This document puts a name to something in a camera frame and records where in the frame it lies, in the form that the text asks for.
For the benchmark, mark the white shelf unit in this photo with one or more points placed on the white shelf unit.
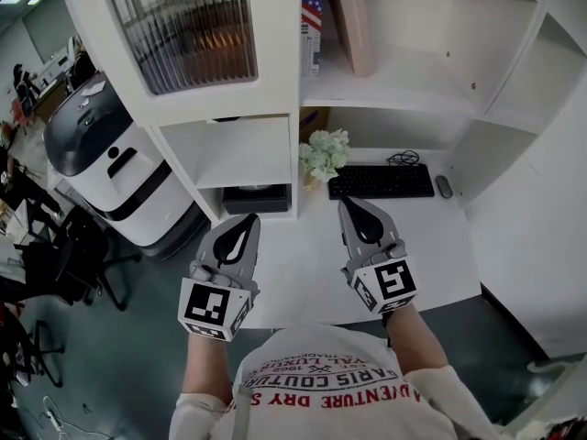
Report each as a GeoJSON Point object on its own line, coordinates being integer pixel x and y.
{"type": "Point", "coordinates": [298, 255]}

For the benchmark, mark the brown cardboard box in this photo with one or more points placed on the brown cardboard box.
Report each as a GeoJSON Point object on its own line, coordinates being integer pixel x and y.
{"type": "Point", "coordinates": [312, 122]}

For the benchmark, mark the white and black service robot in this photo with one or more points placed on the white and black service robot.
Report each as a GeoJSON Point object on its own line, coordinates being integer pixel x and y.
{"type": "Point", "coordinates": [128, 190]}

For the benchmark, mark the person's right forearm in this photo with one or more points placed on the person's right forearm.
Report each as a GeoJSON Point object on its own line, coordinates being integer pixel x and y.
{"type": "Point", "coordinates": [415, 342]}

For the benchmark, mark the white paper sheet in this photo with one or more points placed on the white paper sheet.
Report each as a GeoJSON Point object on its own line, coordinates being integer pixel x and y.
{"type": "Point", "coordinates": [94, 88]}

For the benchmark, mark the pale green artificial flowers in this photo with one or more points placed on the pale green artificial flowers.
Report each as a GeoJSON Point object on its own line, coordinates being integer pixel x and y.
{"type": "Point", "coordinates": [325, 154]}

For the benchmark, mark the person's left forearm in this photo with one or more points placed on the person's left forearm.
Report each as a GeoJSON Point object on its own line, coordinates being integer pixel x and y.
{"type": "Point", "coordinates": [204, 369]}

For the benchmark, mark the person's white printed t-shirt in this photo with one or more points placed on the person's white printed t-shirt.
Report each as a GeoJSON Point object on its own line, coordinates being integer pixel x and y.
{"type": "Point", "coordinates": [330, 406]}

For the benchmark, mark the grey computer mouse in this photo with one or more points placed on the grey computer mouse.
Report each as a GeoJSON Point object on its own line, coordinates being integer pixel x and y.
{"type": "Point", "coordinates": [444, 187]}

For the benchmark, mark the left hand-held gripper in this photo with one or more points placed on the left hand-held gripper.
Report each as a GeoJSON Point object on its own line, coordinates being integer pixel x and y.
{"type": "Point", "coordinates": [206, 305]}

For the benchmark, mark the pink hardcover book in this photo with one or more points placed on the pink hardcover book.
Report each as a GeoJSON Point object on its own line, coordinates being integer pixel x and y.
{"type": "Point", "coordinates": [355, 30]}

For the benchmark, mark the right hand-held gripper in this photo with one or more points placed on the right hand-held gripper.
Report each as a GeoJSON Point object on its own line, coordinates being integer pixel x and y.
{"type": "Point", "coordinates": [394, 282]}

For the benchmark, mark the pink chair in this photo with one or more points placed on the pink chair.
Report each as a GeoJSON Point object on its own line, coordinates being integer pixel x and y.
{"type": "Point", "coordinates": [20, 113]}

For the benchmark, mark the black tissue box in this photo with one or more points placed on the black tissue box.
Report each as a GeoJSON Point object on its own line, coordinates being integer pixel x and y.
{"type": "Point", "coordinates": [254, 202]}

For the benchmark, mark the black office chair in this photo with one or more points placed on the black office chair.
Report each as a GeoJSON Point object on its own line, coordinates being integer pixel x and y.
{"type": "Point", "coordinates": [82, 255]}

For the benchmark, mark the ribbed glass cabinet door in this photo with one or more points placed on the ribbed glass cabinet door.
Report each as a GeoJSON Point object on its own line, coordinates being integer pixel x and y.
{"type": "Point", "coordinates": [192, 30]}

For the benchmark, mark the flag print book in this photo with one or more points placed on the flag print book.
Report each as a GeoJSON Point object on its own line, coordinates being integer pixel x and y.
{"type": "Point", "coordinates": [312, 21]}

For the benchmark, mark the black keyboard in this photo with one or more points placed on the black keyboard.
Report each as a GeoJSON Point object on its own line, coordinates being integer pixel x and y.
{"type": "Point", "coordinates": [380, 181]}

